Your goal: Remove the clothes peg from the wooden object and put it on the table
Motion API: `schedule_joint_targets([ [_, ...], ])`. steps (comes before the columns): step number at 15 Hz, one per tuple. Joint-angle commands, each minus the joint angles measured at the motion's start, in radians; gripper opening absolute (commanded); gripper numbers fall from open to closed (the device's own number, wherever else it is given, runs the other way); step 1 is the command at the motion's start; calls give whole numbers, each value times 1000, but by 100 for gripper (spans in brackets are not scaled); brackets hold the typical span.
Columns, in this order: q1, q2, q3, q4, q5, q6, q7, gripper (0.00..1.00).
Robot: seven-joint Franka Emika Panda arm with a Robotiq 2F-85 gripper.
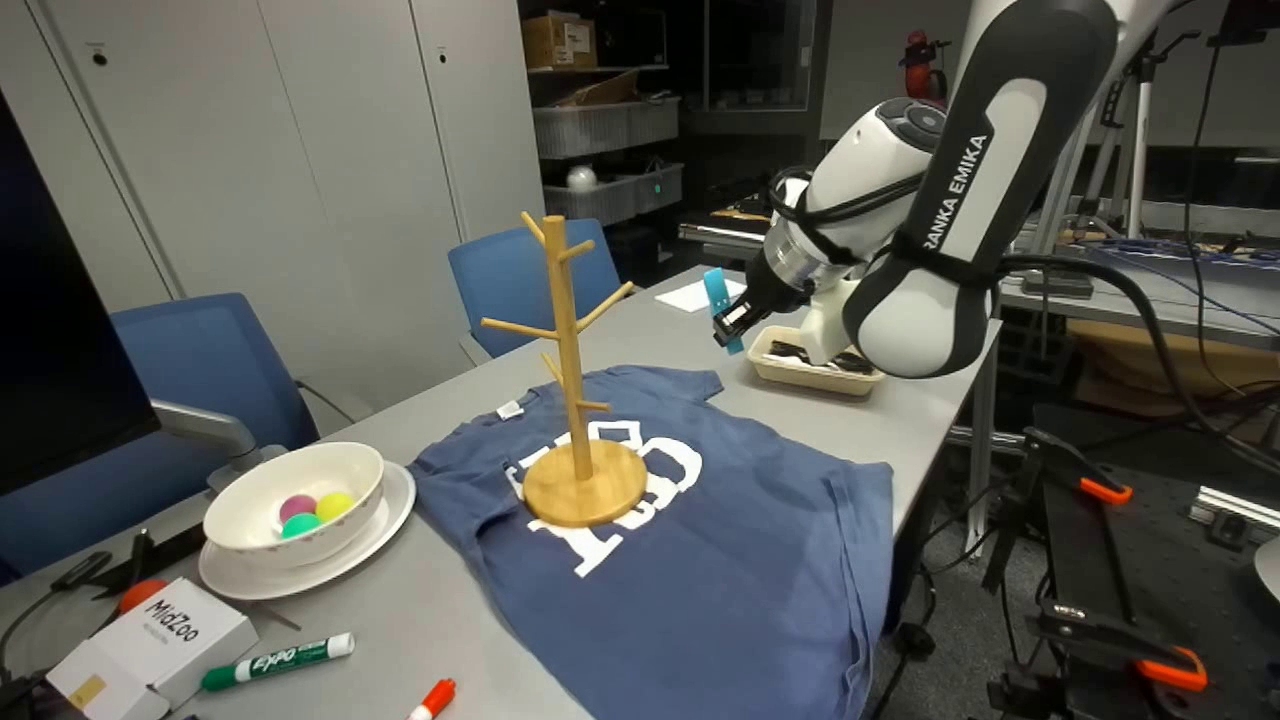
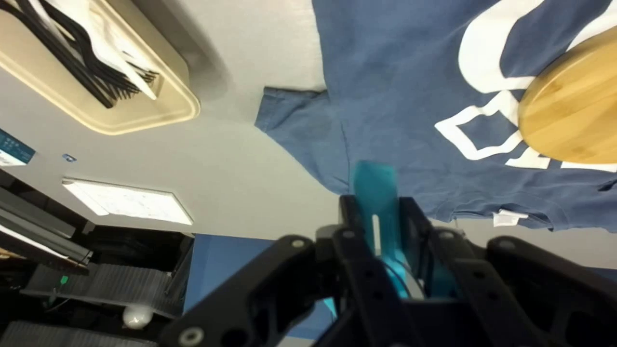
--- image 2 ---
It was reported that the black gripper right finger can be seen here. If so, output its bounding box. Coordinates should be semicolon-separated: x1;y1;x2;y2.
396;197;617;347

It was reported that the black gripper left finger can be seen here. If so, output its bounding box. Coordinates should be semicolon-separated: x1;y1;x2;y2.
159;195;402;347

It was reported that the white ball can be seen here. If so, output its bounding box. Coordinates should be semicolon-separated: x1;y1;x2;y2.
121;305;155;330

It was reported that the white paper sheet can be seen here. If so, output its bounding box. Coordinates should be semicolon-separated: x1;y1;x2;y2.
61;178;194;228

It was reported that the wooden mug tree stand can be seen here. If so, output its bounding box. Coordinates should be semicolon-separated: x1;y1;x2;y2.
516;25;617;166

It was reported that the blue printed t-shirt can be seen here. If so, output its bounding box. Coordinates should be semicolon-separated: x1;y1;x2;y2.
254;0;617;233

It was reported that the beige plastic tray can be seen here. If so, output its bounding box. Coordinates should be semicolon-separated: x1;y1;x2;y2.
0;0;202;137

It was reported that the small blue card box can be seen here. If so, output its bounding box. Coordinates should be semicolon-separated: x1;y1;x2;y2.
0;127;36;170

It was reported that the black plastic cutlery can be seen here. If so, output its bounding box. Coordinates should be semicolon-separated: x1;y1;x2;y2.
0;0;159;110

